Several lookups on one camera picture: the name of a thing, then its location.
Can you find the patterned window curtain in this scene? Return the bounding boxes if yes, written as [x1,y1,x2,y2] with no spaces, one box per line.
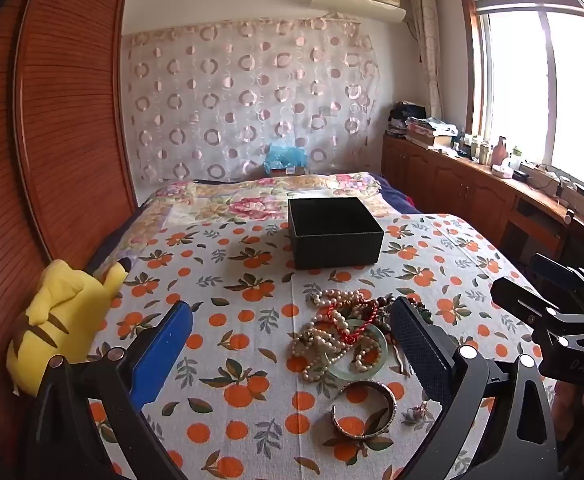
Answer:
[409,0,445,136]

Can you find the bottles on cabinet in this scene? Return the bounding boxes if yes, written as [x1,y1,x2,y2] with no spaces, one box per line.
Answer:
[490,136,509,167]

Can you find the red bead bracelet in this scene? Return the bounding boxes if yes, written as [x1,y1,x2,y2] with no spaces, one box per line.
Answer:
[326,300,380,346]

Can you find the floral blanket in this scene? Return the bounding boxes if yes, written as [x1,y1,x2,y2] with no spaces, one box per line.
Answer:
[137,172,388,261]

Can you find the orange fruit print sheet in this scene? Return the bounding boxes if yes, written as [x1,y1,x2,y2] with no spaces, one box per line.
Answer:
[87,212,548,480]

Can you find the circle pattern wall cloth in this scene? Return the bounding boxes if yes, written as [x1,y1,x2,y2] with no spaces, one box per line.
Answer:
[122,16,380,183]

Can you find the wooden cabinet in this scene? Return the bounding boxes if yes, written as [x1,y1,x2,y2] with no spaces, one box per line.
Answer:
[382,132,584,271]

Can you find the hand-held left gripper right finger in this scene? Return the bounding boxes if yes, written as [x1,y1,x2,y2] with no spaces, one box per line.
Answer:
[389,296,560,480]

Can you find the black cardboard box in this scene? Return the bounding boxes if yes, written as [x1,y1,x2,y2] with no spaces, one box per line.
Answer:
[287,196,385,271]

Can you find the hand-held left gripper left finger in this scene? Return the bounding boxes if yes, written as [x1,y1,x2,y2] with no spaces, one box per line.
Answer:
[22,300,195,480]

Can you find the pearl bead necklace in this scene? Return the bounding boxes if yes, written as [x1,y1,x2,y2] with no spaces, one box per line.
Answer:
[287,287,388,383]

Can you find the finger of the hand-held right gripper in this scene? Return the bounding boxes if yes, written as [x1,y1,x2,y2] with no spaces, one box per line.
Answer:
[491,276,584,346]
[528,254,584,316]

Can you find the pale green jade bangle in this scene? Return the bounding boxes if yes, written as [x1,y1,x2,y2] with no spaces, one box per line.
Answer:
[329,317,389,381]

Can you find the window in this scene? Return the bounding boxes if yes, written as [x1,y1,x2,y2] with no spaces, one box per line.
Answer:
[459,0,584,201]

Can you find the gold ring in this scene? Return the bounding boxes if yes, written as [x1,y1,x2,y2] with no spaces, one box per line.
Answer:
[403,401,430,426]

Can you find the patterned cuff bangle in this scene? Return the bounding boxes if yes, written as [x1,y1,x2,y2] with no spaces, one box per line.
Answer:
[331,381,398,441]

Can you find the person's right hand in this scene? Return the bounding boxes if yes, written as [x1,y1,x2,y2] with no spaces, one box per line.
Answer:
[552,382,584,442]

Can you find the blue plastic bag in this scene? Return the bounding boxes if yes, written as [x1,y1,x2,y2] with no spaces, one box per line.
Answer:
[263,142,309,171]

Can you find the dark blue bedsheet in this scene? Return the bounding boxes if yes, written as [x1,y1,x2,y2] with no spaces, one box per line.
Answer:
[377,177,423,216]

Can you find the stack of books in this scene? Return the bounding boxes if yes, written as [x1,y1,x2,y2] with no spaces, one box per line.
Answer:
[404,116,460,151]

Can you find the yellow plush toy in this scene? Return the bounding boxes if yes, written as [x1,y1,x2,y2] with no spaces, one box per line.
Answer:
[6,259,127,396]

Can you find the pile of dark clothes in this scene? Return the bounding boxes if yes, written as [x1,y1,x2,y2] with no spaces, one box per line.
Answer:
[387,101,428,136]

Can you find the dark wooden bead bracelet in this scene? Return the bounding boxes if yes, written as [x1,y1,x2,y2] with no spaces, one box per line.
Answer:
[372,295,433,326]

